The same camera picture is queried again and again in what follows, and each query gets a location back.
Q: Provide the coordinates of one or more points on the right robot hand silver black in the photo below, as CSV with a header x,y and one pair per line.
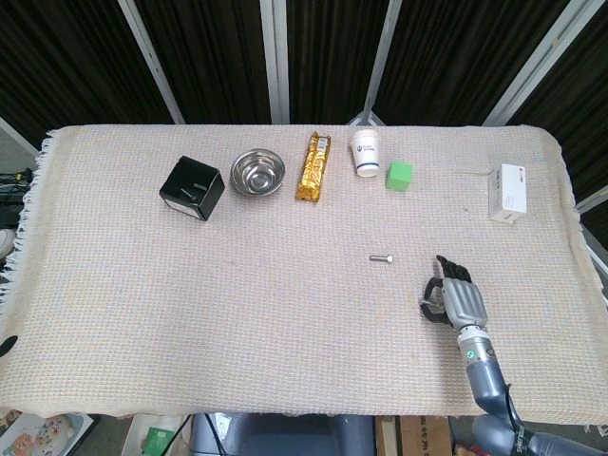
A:
x,y
465,299

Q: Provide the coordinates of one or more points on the left robot hand black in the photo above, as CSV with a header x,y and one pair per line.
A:
x,y
7,346

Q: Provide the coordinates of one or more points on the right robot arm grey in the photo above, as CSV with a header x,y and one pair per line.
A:
x,y
494,380

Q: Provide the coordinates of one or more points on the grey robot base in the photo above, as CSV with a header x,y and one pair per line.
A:
x,y
285,434

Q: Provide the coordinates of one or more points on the colourful picture book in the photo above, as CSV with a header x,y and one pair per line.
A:
x,y
40,434

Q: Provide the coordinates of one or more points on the white cardboard box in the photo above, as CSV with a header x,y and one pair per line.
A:
x,y
510,192

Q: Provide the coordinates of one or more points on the green cube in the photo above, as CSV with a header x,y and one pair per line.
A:
x,y
399,176

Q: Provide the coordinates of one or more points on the brown cardboard carton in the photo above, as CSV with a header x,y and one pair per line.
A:
x,y
418,437

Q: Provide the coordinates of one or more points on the white paper cup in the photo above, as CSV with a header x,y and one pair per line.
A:
x,y
365,154

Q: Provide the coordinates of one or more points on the green package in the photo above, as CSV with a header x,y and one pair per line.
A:
x,y
157,442

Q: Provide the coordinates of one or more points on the gold foil snack package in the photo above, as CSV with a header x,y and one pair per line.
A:
x,y
314,166

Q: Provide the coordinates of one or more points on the beige woven tablecloth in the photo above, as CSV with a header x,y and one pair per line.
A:
x,y
237,309

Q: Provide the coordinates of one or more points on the black square box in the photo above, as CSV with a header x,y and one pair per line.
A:
x,y
190,187

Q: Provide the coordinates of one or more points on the stainless steel bowl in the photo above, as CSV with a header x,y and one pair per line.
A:
x,y
258,172

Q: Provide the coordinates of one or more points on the white aluminium frame post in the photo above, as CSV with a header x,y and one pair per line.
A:
x,y
377,62
16,135
537,62
152,62
275,62

